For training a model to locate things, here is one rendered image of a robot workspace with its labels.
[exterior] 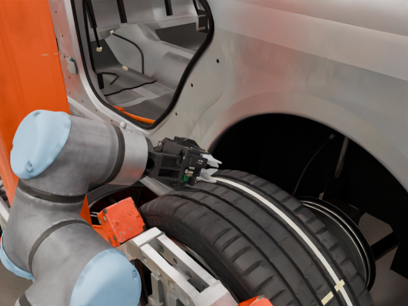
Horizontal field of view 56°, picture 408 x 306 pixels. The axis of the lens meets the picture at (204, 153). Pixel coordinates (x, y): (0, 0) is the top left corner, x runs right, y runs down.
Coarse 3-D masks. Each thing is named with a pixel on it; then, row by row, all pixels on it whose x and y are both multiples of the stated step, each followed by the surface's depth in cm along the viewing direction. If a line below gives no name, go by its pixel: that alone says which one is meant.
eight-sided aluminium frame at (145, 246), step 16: (128, 240) 80; (144, 240) 78; (160, 240) 78; (128, 256) 83; (144, 256) 76; (160, 256) 74; (176, 256) 75; (160, 272) 73; (176, 272) 71; (192, 272) 72; (176, 288) 69; (192, 288) 68; (208, 288) 67; (224, 288) 68; (192, 304) 66; (208, 304) 65; (224, 304) 66
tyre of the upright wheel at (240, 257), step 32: (192, 192) 85; (224, 192) 83; (256, 192) 82; (160, 224) 85; (192, 224) 75; (224, 224) 74; (256, 224) 75; (288, 224) 76; (320, 224) 78; (224, 256) 69; (256, 256) 69; (288, 256) 71; (256, 288) 66; (288, 288) 68; (320, 288) 70; (352, 288) 73
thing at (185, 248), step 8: (176, 240) 82; (184, 248) 81; (192, 256) 86; (200, 256) 77; (200, 264) 119; (208, 264) 75; (144, 272) 105; (208, 272) 121; (216, 272) 74; (144, 280) 106; (224, 280) 73; (144, 288) 108; (232, 296) 72
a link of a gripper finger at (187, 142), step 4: (176, 136) 68; (176, 140) 68; (180, 140) 68; (184, 140) 68; (188, 140) 69; (192, 140) 69; (184, 144) 68; (188, 144) 69; (192, 144) 70; (196, 144) 71; (196, 148) 70; (200, 148) 72
